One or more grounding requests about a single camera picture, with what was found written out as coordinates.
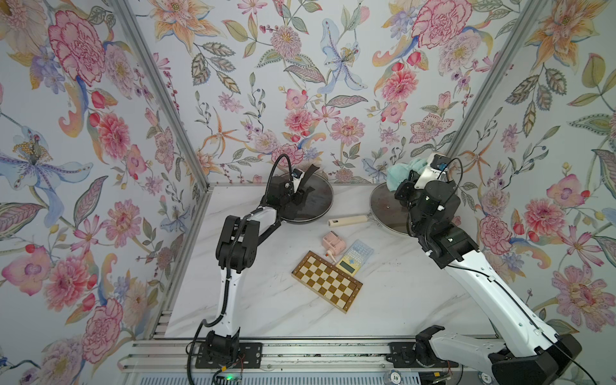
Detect light green cloth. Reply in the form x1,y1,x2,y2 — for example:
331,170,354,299
386,159,428,192

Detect glass pot lid black handle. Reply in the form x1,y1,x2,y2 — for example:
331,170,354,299
370,182,416,237

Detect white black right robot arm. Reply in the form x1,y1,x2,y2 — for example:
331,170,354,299
394,171,582,384

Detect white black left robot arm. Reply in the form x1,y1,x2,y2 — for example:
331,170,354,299
201,181,315,362

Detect brown frying pan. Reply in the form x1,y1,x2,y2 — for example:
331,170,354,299
328,201,395,234

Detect pink small box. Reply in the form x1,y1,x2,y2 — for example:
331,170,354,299
322,232,347,258

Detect yellow blue calculator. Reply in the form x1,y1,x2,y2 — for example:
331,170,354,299
336,240,375,277

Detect wooden chessboard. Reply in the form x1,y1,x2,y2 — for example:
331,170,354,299
291,251,363,314

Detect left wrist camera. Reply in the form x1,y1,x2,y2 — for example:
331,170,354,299
290,168,304,189

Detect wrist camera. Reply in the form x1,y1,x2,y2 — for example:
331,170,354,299
415,152,452,189
290,168,304,189

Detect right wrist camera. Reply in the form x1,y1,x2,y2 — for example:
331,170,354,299
415,152,452,189

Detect black corrugated cable hose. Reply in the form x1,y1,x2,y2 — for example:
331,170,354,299
186,152,295,385

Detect aluminium corner frame right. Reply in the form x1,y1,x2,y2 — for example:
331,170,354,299
439,0,545,159

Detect aluminium corner frame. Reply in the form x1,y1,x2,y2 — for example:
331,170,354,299
439,0,545,159
107,0,213,191

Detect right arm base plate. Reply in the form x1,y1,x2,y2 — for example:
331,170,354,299
386,341,460,369

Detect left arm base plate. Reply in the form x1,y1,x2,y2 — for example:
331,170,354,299
194,343,263,369

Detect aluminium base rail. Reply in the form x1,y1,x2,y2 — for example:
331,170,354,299
119,338,492,384

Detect aluminium corner frame left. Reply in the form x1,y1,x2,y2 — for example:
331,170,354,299
107,0,213,191

